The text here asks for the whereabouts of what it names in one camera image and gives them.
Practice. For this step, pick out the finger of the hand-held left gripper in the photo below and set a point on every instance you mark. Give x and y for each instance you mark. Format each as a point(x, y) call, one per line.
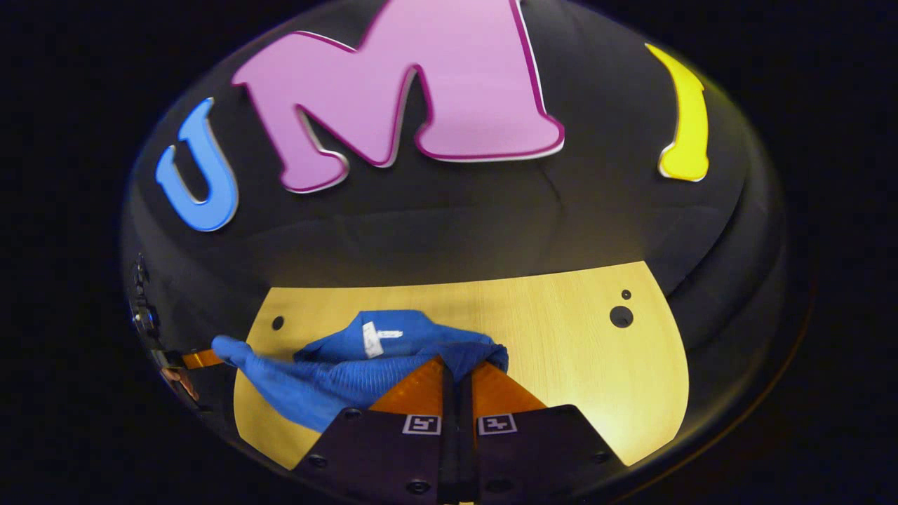
point(202, 359)

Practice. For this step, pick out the blue shirt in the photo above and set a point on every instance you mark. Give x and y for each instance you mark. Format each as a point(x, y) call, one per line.
point(337, 393)

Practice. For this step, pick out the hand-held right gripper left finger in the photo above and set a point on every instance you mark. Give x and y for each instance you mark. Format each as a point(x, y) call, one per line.
point(393, 456)

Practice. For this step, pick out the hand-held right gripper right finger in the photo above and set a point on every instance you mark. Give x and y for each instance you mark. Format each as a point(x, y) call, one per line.
point(533, 449)

